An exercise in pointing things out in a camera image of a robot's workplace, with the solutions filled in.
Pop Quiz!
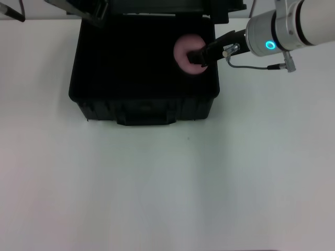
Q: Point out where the black case carrying handle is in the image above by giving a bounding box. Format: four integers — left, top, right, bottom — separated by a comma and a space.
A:
116, 109, 176, 127

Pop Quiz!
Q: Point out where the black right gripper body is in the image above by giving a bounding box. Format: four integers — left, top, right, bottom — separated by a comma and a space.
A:
203, 30, 252, 65

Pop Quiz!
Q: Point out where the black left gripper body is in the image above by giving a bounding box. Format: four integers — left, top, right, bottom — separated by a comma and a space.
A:
43, 0, 109, 28

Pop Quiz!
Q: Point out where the left arm cable with plug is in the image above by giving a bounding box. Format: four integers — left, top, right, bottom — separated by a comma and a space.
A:
0, 0, 26, 22

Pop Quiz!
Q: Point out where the pink peach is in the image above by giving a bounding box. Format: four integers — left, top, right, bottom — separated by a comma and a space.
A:
173, 33, 210, 75

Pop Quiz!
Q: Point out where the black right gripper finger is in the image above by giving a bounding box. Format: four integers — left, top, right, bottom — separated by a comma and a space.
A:
191, 59, 210, 69
187, 49, 208, 60

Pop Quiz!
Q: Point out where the right arm cable with plug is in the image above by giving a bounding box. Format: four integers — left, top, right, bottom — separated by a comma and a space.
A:
222, 43, 298, 74

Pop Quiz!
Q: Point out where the black plastic carrying case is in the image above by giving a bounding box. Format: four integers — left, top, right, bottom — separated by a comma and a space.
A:
68, 0, 247, 127

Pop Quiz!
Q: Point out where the arm cable with plug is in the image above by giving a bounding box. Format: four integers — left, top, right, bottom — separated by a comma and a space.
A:
222, 43, 298, 74
0, 0, 26, 22

